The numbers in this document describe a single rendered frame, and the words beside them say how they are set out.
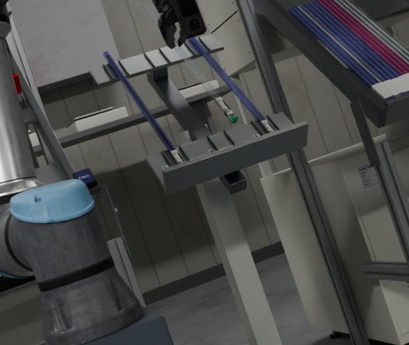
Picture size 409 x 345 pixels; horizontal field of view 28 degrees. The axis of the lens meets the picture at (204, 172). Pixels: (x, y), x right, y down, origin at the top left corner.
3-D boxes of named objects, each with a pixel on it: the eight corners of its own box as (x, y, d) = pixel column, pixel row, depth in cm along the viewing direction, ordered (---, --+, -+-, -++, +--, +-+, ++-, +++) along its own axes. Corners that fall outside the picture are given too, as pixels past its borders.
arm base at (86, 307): (152, 317, 117) (129, 252, 117) (51, 357, 113) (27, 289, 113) (135, 309, 132) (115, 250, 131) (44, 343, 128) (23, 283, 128)
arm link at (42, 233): (57, 279, 114) (25, 187, 114) (18, 287, 124) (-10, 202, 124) (127, 251, 121) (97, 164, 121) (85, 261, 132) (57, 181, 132)
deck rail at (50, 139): (98, 227, 185) (94, 208, 181) (90, 231, 184) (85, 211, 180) (13, 66, 233) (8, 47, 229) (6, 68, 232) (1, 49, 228)
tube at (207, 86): (238, 122, 169) (238, 118, 169) (231, 124, 169) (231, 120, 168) (144, 3, 203) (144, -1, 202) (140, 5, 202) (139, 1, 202)
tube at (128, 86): (192, 175, 173) (192, 171, 172) (186, 177, 173) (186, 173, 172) (108, 55, 207) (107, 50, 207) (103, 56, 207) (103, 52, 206)
